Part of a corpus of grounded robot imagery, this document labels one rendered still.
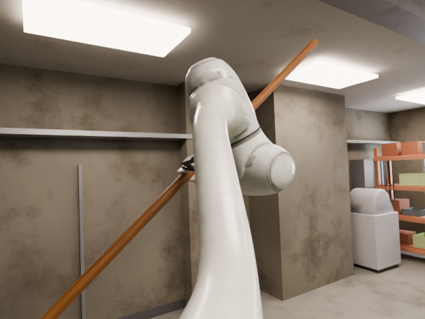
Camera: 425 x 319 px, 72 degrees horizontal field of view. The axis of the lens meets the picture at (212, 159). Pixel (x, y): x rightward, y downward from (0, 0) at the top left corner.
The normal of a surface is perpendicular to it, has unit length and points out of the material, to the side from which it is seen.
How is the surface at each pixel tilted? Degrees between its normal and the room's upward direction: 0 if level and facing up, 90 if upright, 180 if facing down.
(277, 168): 92
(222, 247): 41
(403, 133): 90
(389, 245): 90
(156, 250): 90
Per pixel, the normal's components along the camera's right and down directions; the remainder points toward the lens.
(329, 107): 0.52, -0.05
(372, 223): -0.88, 0.02
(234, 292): 0.28, -0.93
